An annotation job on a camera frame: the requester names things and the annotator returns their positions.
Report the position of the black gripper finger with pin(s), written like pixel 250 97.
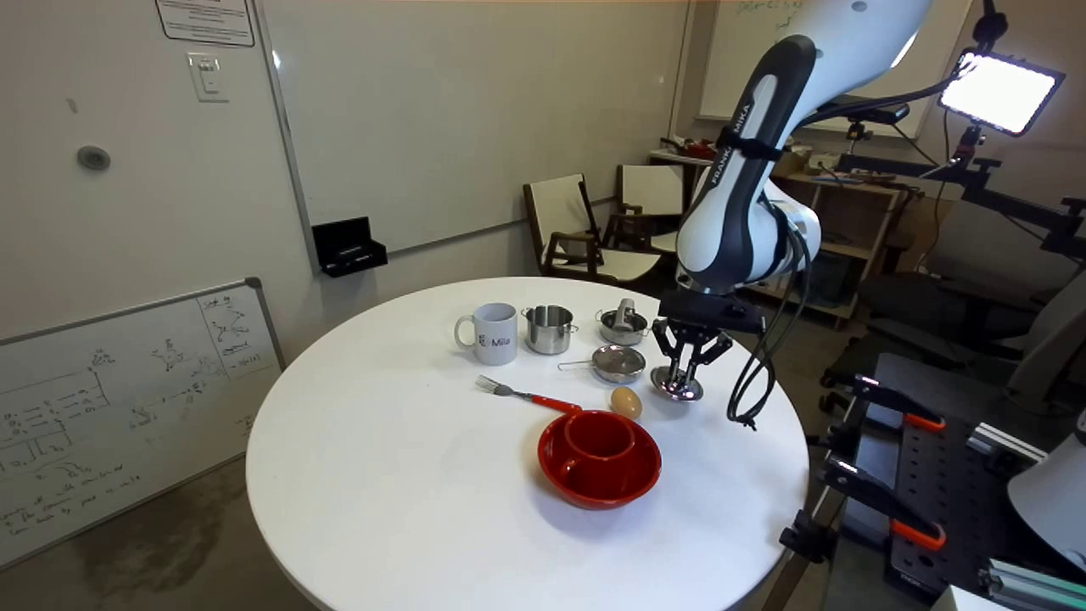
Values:
pixel 708 350
pixel 666 348

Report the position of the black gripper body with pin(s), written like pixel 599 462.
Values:
pixel 701 322

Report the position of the steel lid with knob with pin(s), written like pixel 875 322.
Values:
pixel 675 388

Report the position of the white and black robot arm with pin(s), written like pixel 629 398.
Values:
pixel 740 226

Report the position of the small steel pot with bottle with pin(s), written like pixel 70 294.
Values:
pixel 621 322

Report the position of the small steel lidded pot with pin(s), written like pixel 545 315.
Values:
pixel 611 363

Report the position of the beige egg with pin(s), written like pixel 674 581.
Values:
pixel 627 400

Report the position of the steel cup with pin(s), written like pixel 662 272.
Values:
pixel 548 330

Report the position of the red cup in bowl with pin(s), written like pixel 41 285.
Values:
pixel 599 435

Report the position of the white folding chair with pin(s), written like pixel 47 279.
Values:
pixel 568 237

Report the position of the wooden shelf unit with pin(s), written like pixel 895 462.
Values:
pixel 852 236

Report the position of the white mug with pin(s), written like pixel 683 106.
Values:
pixel 490 334

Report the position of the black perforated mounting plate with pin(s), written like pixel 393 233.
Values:
pixel 946 480

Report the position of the bright studio light panel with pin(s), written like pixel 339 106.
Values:
pixel 1000 92

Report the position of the red-handled fork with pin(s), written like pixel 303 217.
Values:
pixel 526 393

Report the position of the left orange-handled black clamp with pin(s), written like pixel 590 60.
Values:
pixel 813 532

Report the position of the wall light switch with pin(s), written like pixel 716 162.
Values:
pixel 208 76

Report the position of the whiteboard leaning on wall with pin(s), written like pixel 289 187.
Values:
pixel 117 409

